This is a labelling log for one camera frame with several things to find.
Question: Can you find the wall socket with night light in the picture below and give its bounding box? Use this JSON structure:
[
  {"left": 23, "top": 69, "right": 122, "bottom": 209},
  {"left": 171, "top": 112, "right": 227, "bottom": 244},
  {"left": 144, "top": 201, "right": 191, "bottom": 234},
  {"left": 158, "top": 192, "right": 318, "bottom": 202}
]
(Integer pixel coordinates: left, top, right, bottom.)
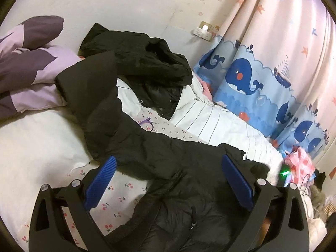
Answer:
[{"left": 189, "top": 21, "right": 214, "bottom": 42}]

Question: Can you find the white pillow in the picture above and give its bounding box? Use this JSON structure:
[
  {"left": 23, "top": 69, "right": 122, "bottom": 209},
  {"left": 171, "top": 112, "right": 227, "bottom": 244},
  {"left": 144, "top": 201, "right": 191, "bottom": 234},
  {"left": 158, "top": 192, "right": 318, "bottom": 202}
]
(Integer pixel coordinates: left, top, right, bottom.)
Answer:
[{"left": 0, "top": 105, "right": 92, "bottom": 242}]

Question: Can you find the white cloth heap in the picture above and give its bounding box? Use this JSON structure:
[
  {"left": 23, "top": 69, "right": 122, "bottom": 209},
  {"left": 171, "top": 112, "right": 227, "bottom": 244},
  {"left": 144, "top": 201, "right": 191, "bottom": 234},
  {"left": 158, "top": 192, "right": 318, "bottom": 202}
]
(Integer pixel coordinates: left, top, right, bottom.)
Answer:
[{"left": 304, "top": 205, "right": 328, "bottom": 250}]

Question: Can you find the whale print curtain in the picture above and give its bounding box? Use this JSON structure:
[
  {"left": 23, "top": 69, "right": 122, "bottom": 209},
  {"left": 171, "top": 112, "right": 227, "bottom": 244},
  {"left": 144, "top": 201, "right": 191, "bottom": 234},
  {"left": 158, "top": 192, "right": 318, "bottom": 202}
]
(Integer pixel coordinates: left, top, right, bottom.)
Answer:
[{"left": 193, "top": 0, "right": 336, "bottom": 179}]

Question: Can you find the pink patterned cloth pile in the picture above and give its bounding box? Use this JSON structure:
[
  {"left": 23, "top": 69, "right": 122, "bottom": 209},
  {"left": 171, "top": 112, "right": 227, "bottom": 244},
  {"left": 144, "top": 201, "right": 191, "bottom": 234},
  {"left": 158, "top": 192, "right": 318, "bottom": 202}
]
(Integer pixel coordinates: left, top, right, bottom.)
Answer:
[{"left": 283, "top": 147, "right": 315, "bottom": 187}]

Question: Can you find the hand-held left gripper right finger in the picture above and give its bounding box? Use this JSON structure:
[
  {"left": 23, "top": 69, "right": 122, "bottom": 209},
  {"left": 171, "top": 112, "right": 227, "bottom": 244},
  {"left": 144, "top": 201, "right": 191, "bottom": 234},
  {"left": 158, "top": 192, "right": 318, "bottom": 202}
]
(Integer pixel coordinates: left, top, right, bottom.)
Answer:
[{"left": 221, "top": 154, "right": 310, "bottom": 252}]

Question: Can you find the purple hair tie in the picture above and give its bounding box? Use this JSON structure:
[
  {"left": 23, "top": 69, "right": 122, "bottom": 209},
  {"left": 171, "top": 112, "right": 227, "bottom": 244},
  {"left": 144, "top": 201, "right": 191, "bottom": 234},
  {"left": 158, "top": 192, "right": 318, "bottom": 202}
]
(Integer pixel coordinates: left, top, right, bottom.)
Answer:
[{"left": 138, "top": 117, "right": 155, "bottom": 132}]

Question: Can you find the pink garment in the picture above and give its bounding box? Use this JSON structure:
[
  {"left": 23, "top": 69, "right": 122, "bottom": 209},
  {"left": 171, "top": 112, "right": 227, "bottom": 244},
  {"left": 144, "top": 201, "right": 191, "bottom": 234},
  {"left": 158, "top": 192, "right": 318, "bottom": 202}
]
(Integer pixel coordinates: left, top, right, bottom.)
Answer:
[{"left": 197, "top": 76, "right": 214, "bottom": 103}]

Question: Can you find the black puffer jacket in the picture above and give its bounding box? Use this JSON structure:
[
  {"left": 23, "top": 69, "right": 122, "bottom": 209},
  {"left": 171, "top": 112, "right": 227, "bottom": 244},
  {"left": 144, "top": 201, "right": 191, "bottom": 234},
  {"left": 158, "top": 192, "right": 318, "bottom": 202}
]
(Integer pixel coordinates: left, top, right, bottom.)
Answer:
[{"left": 55, "top": 23, "right": 271, "bottom": 252}]

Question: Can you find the cherry print bedsheet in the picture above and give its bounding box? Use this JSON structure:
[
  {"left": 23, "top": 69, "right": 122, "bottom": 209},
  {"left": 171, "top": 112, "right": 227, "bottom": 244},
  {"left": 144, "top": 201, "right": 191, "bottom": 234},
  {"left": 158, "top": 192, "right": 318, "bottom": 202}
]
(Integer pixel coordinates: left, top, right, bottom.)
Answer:
[{"left": 16, "top": 109, "right": 208, "bottom": 252}]

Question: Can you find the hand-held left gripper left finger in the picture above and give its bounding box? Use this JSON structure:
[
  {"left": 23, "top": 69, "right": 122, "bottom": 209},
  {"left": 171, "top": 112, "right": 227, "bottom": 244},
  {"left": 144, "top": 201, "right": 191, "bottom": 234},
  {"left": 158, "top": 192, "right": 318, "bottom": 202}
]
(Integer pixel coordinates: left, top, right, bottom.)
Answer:
[{"left": 28, "top": 155, "right": 117, "bottom": 252}]

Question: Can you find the white striped quilt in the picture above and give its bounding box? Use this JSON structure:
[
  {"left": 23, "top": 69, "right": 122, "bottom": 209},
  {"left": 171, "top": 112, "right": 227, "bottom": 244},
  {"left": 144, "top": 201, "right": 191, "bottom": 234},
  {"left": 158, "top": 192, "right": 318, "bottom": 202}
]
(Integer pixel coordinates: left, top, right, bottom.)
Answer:
[{"left": 115, "top": 71, "right": 284, "bottom": 187}]

